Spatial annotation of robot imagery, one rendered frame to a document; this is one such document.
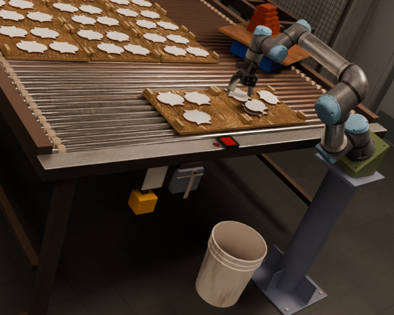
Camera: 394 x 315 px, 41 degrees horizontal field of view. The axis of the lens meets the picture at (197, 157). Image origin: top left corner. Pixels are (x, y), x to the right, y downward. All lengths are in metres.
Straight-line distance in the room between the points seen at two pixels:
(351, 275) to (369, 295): 0.17
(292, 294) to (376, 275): 0.74
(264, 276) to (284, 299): 0.18
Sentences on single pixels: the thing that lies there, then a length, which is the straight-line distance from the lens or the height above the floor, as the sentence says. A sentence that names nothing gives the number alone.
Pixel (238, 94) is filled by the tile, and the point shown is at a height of 1.05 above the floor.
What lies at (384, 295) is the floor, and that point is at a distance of 3.62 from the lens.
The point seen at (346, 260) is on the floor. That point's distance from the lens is 3.69.
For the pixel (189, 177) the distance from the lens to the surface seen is 2.30.
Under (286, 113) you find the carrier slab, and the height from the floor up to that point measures 0.94.
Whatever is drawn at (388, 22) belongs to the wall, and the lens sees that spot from 5.70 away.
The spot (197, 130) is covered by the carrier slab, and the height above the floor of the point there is 0.94.
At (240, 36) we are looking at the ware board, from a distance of 3.39.
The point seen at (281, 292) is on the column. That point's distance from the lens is 3.16.
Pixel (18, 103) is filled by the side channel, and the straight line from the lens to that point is 2.19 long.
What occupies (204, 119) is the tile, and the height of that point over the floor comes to 0.95.
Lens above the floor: 2.05
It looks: 31 degrees down
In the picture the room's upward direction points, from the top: 20 degrees clockwise
